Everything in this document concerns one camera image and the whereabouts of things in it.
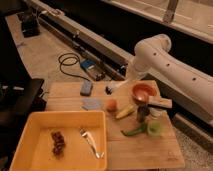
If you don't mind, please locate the white brush with black bristles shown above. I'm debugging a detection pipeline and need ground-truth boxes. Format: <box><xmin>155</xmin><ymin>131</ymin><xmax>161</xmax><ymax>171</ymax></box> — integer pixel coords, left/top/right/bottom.
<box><xmin>105</xmin><ymin>80</ymin><xmax>127</xmax><ymax>95</ymax></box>

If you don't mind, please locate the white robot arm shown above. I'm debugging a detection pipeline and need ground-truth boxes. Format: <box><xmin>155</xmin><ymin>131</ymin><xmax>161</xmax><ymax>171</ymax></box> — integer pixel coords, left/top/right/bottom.
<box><xmin>127</xmin><ymin>34</ymin><xmax>213</xmax><ymax>116</ymax></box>

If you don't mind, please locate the yellow plastic tray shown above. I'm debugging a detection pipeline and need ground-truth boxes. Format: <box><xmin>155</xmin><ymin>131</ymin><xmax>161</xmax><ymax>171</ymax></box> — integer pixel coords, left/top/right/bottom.
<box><xmin>9</xmin><ymin>111</ymin><xmax>107</xmax><ymax>171</ymax></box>

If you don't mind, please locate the orange fruit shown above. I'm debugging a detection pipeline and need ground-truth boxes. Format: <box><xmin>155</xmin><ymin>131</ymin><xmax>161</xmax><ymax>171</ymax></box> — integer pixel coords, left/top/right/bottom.
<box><xmin>106</xmin><ymin>99</ymin><xmax>117</xmax><ymax>112</ymax></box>

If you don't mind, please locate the blue sponge block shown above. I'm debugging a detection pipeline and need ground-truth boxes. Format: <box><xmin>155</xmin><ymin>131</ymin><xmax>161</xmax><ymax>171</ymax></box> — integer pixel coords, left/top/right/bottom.
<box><xmin>80</xmin><ymin>80</ymin><xmax>93</xmax><ymax>96</ymax></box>

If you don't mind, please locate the blue and silver device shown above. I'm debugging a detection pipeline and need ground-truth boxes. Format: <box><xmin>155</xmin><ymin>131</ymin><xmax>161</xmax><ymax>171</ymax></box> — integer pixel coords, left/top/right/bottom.
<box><xmin>80</xmin><ymin>59</ymin><xmax>105</xmax><ymax>81</ymax></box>

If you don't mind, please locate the orange bowl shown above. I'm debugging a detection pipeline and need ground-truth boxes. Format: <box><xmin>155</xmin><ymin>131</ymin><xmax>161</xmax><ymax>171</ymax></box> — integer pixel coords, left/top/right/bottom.
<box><xmin>132</xmin><ymin>83</ymin><xmax>157</xmax><ymax>103</ymax></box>

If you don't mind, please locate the dark metal can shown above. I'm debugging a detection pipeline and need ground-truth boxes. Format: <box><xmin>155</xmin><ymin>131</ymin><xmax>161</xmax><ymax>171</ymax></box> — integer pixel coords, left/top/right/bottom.
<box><xmin>137</xmin><ymin>105</ymin><xmax>150</xmax><ymax>122</ymax></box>

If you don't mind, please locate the wooden block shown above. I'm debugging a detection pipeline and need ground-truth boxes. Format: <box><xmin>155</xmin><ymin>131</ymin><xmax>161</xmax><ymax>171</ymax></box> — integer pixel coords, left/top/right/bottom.
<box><xmin>148</xmin><ymin>96</ymin><xmax>172</xmax><ymax>108</ymax></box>

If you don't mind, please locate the metal fork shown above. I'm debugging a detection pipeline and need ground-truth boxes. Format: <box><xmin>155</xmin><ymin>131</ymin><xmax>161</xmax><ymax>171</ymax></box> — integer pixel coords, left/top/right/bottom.
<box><xmin>79</xmin><ymin>128</ymin><xmax>104</xmax><ymax>159</ymax></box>

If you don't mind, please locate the green chili pepper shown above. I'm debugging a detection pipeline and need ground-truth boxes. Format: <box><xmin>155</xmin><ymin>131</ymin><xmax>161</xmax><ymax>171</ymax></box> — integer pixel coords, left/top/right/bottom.
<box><xmin>121</xmin><ymin>124</ymin><xmax>147</xmax><ymax>137</ymax></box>

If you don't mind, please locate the small white cup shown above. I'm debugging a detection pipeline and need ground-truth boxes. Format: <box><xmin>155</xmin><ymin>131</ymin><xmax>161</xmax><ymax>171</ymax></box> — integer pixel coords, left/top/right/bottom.
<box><xmin>150</xmin><ymin>108</ymin><xmax>162</xmax><ymax>119</ymax></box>

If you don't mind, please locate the wooden cutting board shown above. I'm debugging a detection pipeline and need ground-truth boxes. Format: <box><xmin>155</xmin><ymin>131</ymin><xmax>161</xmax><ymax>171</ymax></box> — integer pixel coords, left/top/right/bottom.
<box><xmin>46</xmin><ymin>82</ymin><xmax>185</xmax><ymax>171</ymax></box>

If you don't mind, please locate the green plastic cup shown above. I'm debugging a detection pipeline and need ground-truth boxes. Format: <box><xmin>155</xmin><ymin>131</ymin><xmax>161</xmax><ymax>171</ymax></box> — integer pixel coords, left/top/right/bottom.
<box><xmin>147</xmin><ymin>121</ymin><xmax>163</xmax><ymax>136</ymax></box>

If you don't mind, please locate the black chair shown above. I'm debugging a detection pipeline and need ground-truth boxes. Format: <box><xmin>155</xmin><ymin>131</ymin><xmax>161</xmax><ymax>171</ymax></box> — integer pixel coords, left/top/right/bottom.
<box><xmin>0</xmin><ymin>79</ymin><xmax>46</xmax><ymax>157</ymax></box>

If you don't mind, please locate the black box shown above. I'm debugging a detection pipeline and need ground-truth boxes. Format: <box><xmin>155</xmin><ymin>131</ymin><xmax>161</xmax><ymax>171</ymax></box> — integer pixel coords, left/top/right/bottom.
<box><xmin>18</xmin><ymin>12</ymin><xmax>40</xmax><ymax>38</ymax></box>

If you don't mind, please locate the metal rail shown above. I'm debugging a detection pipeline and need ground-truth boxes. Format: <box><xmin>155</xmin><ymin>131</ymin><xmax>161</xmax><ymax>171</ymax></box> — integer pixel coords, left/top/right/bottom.
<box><xmin>24</xmin><ymin>0</ymin><xmax>213</xmax><ymax>127</ymax></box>

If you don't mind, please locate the black cable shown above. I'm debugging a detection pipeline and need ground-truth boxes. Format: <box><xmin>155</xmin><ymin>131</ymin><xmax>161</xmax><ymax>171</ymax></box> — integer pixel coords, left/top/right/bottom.
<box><xmin>57</xmin><ymin>52</ymin><xmax>92</xmax><ymax>82</ymax></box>

